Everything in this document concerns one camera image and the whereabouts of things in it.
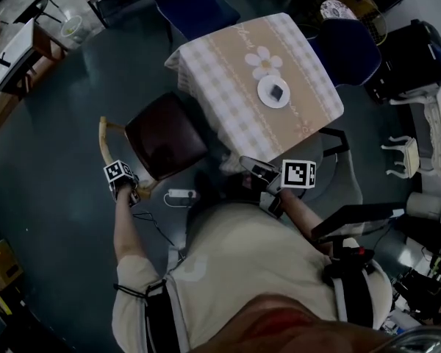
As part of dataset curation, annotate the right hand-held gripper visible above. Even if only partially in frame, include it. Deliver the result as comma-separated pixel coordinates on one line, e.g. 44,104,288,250
239,155,318,218

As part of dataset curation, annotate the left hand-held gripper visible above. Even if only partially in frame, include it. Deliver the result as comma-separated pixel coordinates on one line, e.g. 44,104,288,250
103,160,143,207

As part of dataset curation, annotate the dark seat wooden chair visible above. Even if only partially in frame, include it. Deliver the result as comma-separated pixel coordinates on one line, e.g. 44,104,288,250
98,92,209,200

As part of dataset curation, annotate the grey armchair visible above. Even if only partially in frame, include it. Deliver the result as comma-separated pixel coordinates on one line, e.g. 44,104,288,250
297,126,365,213

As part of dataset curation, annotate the person's right forearm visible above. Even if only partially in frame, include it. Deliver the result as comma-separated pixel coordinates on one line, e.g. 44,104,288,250
281,189,334,252

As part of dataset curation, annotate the person's left forearm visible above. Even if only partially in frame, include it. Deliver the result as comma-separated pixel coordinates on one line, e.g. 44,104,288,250
113,188,146,265

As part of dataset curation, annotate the table with checked tablecloth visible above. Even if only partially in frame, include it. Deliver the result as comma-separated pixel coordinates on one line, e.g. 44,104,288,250
164,13,345,174

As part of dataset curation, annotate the person's black shoe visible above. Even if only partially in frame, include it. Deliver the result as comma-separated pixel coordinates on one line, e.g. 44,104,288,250
193,173,222,206

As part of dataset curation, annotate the white power strip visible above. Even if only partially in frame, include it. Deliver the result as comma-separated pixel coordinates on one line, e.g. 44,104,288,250
168,188,198,200

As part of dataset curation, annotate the white round plate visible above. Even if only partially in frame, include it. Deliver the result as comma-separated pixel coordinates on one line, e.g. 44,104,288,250
257,75,291,109

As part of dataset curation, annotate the person's torso in white shirt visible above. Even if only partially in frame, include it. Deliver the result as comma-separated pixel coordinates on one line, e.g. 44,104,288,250
112,202,393,353

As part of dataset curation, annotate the black flat device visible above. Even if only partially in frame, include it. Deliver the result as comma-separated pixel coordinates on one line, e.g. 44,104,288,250
311,202,406,244

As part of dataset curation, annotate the white waste bin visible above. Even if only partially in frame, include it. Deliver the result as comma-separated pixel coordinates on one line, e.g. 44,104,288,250
60,15,91,46

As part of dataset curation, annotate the white ornate stool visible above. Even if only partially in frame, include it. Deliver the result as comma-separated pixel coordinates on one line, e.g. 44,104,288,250
381,135,422,180

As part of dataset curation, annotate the cardboard box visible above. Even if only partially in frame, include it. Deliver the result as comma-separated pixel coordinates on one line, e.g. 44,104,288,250
0,239,24,295

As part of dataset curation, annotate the floral round cushion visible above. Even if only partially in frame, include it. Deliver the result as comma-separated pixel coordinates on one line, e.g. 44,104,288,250
320,0,356,21

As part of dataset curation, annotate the white ornate dressing table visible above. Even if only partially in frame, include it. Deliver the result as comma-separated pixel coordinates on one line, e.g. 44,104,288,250
389,86,441,179

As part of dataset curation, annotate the white cable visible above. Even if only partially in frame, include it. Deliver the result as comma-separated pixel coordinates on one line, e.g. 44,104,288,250
163,191,193,210

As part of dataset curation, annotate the black cable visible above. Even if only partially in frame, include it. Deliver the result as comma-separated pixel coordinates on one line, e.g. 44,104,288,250
132,211,178,248

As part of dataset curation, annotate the black mount with red button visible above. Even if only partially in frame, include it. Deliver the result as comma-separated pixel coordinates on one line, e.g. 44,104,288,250
323,246,376,283

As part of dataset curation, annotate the black shoulder strap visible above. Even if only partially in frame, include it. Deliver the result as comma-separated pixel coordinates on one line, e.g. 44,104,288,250
145,281,182,353
332,270,376,329

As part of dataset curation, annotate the yellow wire chair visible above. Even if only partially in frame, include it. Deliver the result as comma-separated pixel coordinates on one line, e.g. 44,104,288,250
320,0,389,48

